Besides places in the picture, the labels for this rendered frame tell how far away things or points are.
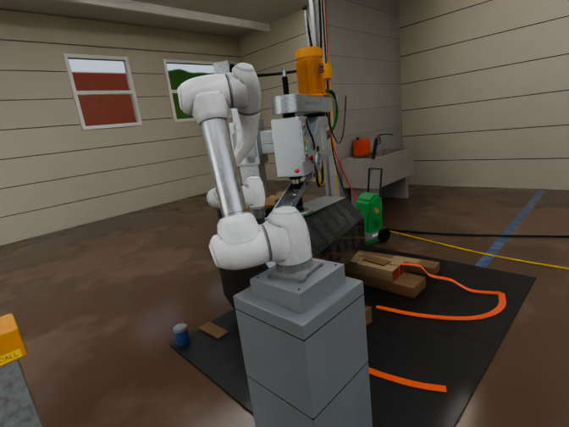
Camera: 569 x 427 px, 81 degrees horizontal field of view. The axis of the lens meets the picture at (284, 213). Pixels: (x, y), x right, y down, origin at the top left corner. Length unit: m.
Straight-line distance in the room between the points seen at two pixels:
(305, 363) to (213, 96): 1.03
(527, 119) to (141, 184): 7.62
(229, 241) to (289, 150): 1.31
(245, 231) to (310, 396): 0.65
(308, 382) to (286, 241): 0.52
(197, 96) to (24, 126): 6.73
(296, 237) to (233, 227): 0.25
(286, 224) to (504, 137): 5.84
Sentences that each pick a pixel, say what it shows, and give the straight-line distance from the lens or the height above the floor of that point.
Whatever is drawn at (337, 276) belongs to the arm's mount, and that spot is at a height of 0.85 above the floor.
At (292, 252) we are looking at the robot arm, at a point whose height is 0.99.
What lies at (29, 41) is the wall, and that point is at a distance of 8.26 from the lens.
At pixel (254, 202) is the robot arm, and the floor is 1.12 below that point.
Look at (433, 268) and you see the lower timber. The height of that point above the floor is 0.09.
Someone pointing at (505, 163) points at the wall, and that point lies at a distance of 6.89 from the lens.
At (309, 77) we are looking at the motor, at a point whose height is 1.84.
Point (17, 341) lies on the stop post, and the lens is 1.07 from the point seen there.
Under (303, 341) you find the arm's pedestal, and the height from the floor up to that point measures 0.74.
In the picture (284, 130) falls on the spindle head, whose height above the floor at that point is 1.44.
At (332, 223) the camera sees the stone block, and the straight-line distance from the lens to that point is 2.65.
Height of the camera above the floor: 1.46
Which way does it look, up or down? 14 degrees down
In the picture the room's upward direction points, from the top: 7 degrees counter-clockwise
